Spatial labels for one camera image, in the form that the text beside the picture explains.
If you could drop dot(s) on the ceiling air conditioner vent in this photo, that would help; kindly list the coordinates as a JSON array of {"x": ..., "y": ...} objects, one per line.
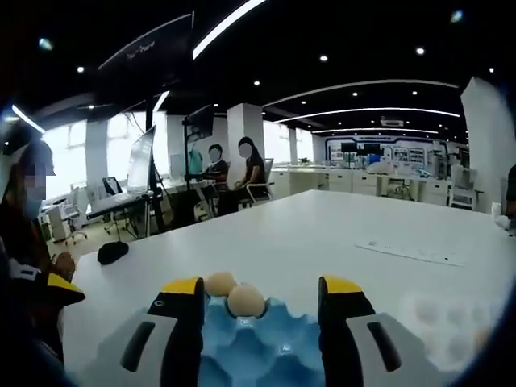
[{"x": 392, "y": 121}]

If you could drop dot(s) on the blue egg tray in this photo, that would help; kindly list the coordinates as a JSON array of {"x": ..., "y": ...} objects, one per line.
[{"x": 262, "y": 350}]

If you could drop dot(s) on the person's own upper body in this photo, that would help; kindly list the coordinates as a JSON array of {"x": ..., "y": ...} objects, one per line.
[{"x": 24, "y": 242}]

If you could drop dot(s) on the black cloth pouch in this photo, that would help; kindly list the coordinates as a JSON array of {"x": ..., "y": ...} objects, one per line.
[{"x": 113, "y": 253}]

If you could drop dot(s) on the blue lit display wall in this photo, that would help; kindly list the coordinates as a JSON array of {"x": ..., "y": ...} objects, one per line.
[{"x": 403, "y": 155}]

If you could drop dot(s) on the long curved ceiling light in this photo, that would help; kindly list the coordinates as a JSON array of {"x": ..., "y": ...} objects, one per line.
[{"x": 217, "y": 35}]

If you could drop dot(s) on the row of white cabinets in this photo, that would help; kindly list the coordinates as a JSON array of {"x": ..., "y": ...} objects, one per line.
[{"x": 338, "y": 181}]

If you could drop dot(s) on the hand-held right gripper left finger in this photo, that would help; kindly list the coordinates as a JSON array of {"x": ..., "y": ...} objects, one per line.
[{"x": 161, "y": 346}]

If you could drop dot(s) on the black screen on stand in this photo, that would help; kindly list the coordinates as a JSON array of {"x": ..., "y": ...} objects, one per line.
[{"x": 199, "y": 121}]

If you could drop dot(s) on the person's left hand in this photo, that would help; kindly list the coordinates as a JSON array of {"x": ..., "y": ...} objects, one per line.
[{"x": 64, "y": 264}]

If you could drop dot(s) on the white mesh office chair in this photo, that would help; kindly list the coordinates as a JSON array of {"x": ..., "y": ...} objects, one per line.
[{"x": 465, "y": 189}]

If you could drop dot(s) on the large curved monitor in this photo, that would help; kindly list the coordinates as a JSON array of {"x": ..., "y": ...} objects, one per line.
[{"x": 141, "y": 161}]

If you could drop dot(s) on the smooth brown egg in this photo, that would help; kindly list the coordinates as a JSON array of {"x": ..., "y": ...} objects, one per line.
[
  {"x": 219, "y": 283},
  {"x": 246, "y": 301}
]

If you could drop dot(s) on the group of round ceiling spotlights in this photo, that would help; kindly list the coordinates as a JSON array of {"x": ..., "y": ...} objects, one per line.
[{"x": 420, "y": 51}]

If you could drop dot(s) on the white foam egg holder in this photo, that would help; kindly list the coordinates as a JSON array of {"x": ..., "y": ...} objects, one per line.
[{"x": 443, "y": 322}]

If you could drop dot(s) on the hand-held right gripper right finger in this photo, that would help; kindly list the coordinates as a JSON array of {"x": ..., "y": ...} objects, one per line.
[{"x": 354, "y": 346}]

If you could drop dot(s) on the black desk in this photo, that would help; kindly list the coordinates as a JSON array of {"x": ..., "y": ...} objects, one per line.
[{"x": 117, "y": 203}]

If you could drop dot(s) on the black hanging display panel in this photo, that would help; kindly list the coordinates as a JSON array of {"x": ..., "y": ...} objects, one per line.
[{"x": 149, "y": 48}]

